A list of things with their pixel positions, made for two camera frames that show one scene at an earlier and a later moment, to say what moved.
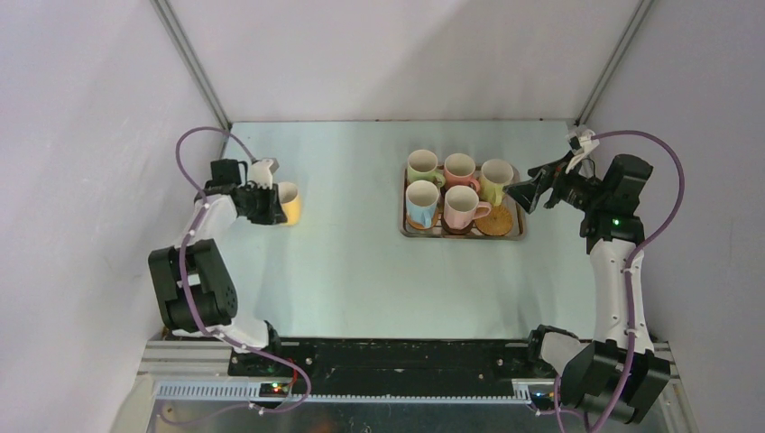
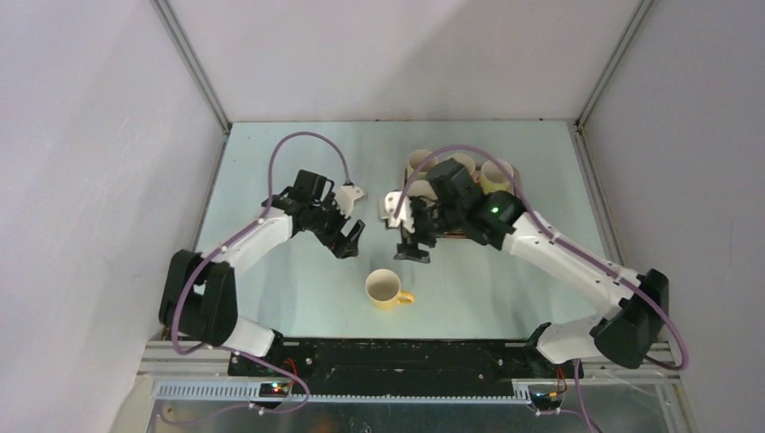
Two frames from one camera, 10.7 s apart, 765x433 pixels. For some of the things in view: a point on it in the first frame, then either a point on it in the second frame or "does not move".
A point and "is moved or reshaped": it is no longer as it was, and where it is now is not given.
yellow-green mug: x=495 y=173 does not move
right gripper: x=553 y=188 to x=420 y=227
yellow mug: x=290 y=201 is moved or reshaped
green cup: x=422 y=165 does not move
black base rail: x=396 y=367 does not move
